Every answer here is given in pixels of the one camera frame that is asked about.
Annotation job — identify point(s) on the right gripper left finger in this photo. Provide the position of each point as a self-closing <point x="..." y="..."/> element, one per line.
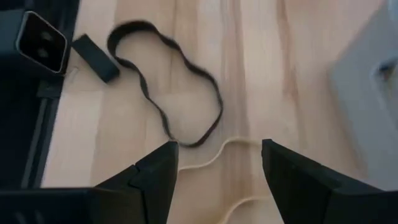
<point x="140" y="193"/>

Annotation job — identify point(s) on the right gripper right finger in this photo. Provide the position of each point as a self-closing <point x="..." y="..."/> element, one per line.
<point x="311" y="193"/>

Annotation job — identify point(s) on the tan rubber band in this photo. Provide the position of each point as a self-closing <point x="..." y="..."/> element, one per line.
<point x="228" y="142"/>

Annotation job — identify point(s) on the black rubber band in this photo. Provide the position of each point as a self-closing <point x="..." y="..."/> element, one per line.
<point x="133" y="26"/>

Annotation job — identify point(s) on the small black block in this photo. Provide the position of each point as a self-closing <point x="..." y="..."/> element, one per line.
<point x="94" y="57"/>

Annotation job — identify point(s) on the black aluminium table frame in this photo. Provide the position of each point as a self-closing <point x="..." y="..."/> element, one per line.
<point x="18" y="124"/>

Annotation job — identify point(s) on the black square silver-rimmed camera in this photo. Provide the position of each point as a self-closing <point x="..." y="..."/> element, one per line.
<point x="42" y="42"/>

